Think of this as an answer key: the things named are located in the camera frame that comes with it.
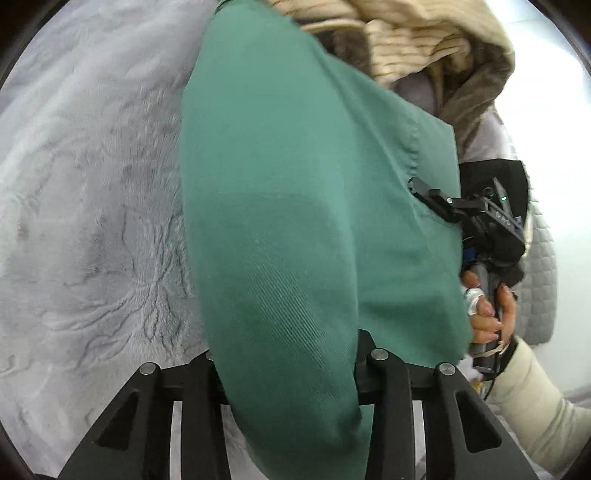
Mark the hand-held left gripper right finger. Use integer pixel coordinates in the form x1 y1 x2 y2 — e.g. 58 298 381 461
353 329 539 480

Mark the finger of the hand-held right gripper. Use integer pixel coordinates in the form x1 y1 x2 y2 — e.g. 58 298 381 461
407 176 462 224

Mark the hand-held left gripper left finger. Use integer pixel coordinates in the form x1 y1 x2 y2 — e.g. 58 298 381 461
55 348 232 480

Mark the green shirt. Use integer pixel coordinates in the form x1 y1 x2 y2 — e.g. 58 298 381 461
179 0 472 480

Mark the person's right forearm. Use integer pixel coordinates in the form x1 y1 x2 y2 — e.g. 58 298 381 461
482 335 591 478

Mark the person's right hand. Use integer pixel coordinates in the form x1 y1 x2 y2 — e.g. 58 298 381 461
462 270 517 356

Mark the black cloth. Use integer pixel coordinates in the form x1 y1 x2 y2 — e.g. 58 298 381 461
459 159 529 217

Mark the light grey quilted jacket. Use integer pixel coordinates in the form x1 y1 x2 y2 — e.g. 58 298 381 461
397 69 559 347

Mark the grey fuzzy blanket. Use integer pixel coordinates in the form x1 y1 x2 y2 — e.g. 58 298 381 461
0 0 222 480

